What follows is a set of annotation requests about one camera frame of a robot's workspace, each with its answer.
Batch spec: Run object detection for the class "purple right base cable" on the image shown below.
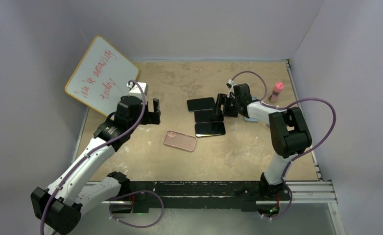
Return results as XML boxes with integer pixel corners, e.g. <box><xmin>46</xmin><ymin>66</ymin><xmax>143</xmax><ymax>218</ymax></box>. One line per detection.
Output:
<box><xmin>260</xmin><ymin>183</ymin><xmax>293</xmax><ymax>221</ymax></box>

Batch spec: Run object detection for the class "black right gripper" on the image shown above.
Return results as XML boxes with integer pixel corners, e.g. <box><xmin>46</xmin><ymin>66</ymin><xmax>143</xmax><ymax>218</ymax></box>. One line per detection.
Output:
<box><xmin>211</xmin><ymin>94</ymin><xmax>240</xmax><ymax>118</ymax></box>

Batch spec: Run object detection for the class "pink cased smartphone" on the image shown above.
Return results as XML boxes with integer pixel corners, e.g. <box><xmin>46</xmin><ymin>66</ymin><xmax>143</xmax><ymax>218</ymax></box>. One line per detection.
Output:
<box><xmin>194</xmin><ymin>122</ymin><xmax>226</xmax><ymax>138</ymax></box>

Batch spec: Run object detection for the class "whiteboard with red writing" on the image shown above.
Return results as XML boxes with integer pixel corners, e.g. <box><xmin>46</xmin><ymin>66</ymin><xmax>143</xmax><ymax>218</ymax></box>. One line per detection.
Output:
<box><xmin>65</xmin><ymin>36</ymin><xmax>139</xmax><ymax>116</ymax></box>

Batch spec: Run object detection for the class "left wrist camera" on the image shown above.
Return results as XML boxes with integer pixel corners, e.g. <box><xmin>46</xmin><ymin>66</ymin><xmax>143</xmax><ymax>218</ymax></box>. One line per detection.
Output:
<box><xmin>127</xmin><ymin>82</ymin><xmax>148</xmax><ymax>99</ymax></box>

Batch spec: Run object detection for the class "pink capped bottle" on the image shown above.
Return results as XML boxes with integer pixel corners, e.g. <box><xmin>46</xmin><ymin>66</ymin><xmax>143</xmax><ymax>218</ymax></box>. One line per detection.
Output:
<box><xmin>268</xmin><ymin>82</ymin><xmax>285</xmax><ymax>103</ymax></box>

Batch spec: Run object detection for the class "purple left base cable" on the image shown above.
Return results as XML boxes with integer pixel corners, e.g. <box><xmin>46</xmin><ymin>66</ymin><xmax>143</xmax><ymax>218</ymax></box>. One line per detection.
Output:
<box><xmin>108</xmin><ymin>190</ymin><xmax>165</xmax><ymax>228</ymax></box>

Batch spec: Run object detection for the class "pink phone case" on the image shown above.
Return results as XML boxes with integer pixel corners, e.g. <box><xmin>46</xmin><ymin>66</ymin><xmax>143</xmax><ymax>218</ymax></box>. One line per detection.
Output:
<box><xmin>163</xmin><ymin>130</ymin><xmax>197</xmax><ymax>152</ymax></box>

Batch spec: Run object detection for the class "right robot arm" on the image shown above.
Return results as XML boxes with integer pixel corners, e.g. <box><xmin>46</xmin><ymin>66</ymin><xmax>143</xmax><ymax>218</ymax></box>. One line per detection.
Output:
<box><xmin>212</xmin><ymin>84</ymin><xmax>312</xmax><ymax>199</ymax></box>

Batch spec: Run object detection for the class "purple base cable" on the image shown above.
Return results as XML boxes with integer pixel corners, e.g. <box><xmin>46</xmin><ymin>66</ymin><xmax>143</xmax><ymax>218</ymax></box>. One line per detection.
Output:
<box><xmin>108</xmin><ymin>190</ymin><xmax>165</xmax><ymax>228</ymax></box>
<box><xmin>260</xmin><ymin>183</ymin><xmax>293</xmax><ymax>221</ymax></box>

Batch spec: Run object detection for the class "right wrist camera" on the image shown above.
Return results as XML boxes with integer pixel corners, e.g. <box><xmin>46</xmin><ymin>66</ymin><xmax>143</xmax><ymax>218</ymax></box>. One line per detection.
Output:
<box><xmin>227</xmin><ymin>79</ymin><xmax>236</xmax><ymax>97</ymax></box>

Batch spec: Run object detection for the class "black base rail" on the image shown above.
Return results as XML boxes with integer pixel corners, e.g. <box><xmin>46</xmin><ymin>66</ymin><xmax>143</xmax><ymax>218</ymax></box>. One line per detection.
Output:
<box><xmin>108</xmin><ymin>171</ymin><xmax>292</xmax><ymax>217</ymax></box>

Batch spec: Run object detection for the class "black screen smartphone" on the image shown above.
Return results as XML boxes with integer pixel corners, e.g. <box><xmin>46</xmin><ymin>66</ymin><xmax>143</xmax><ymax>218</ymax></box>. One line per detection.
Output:
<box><xmin>186</xmin><ymin>97</ymin><xmax>215</xmax><ymax>112</ymax></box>

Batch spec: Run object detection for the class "light blue phone case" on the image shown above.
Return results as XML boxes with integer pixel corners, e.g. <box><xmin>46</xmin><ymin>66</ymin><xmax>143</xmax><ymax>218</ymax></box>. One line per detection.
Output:
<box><xmin>243</xmin><ymin>96</ymin><xmax>259</xmax><ymax>123</ymax></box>

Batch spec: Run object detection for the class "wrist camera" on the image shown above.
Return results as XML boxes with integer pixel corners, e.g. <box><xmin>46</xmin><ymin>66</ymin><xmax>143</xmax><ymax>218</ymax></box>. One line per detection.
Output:
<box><xmin>127</xmin><ymin>82</ymin><xmax>148</xmax><ymax>99</ymax></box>
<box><xmin>227</xmin><ymin>79</ymin><xmax>236</xmax><ymax>97</ymax></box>

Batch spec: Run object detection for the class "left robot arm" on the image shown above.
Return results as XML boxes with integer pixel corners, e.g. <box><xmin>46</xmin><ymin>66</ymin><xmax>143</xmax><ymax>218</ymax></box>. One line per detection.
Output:
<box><xmin>30</xmin><ymin>95</ymin><xmax>161</xmax><ymax>235</ymax></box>

